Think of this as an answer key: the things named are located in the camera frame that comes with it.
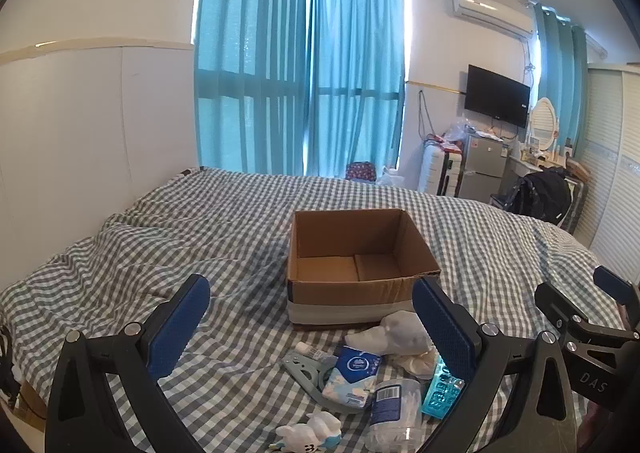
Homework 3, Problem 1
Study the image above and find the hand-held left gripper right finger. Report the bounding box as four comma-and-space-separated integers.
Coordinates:
411, 277, 583, 453

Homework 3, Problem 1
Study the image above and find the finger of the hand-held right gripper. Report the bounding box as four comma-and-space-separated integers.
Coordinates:
593, 265, 637, 306
534, 282, 593, 334

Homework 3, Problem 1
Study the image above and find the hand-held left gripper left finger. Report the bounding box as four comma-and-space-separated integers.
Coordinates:
45, 274, 212, 453

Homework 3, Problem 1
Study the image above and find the white sock bundle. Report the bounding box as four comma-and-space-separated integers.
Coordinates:
344, 310, 438, 376

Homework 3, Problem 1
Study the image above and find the teal blister pack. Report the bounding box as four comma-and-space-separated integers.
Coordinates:
421, 355, 466, 419

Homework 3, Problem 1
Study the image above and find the clear cotton swab container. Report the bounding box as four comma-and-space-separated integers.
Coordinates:
365, 378, 423, 453

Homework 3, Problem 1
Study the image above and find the brown cardboard box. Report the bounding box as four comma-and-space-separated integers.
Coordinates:
286, 208, 442, 331

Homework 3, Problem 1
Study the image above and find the blue tissue packet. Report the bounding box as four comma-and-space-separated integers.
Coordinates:
321, 345, 382, 409

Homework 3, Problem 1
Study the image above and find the small white tube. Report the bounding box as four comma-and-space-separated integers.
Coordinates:
294, 341, 337, 361

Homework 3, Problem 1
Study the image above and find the white plush toy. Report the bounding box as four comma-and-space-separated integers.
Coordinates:
268, 410, 343, 453

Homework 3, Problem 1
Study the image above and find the checkered bed blanket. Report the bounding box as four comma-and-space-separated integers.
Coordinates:
0, 167, 616, 453

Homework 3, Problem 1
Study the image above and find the black backpack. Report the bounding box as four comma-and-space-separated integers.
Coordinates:
510, 168, 573, 224

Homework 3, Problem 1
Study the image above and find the white slatted wardrobe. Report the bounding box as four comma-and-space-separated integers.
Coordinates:
570, 64, 640, 274

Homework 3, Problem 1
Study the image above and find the white dressing table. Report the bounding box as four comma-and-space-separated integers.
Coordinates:
510, 155, 551, 178

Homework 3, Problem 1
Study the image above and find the silver mini fridge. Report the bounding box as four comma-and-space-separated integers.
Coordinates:
459, 135, 511, 201

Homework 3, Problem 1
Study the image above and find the white suitcase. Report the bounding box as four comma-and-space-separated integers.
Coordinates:
417, 143, 466, 198

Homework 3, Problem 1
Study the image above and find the white plastic bag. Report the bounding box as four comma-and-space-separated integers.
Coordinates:
376, 167, 406, 188

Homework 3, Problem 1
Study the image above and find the white oval mirror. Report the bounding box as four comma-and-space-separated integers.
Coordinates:
527, 98, 558, 154

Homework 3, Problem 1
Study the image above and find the floral bag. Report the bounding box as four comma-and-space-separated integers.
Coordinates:
346, 162, 378, 182

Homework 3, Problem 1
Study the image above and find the clear plastic bag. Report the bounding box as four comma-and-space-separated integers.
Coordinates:
442, 118, 481, 144

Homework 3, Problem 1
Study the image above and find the narrow teal curtain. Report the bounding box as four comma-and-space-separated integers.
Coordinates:
532, 3, 590, 158

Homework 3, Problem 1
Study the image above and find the white headboard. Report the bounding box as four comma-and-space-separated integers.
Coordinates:
0, 38, 196, 284

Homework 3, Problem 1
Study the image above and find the teal window curtain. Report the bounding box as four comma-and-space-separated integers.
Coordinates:
305, 0, 405, 178

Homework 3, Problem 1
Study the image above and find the wide teal curtain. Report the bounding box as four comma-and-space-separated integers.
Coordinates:
194, 0, 308, 176

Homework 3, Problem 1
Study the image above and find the white air conditioner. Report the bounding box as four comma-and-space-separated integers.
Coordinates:
451, 0, 535, 41

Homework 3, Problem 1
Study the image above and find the black wall television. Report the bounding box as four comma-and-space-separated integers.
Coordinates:
464, 64, 531, 128

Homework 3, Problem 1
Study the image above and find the hanging wall cable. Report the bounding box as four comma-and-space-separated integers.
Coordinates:
417, 90, 433, 138

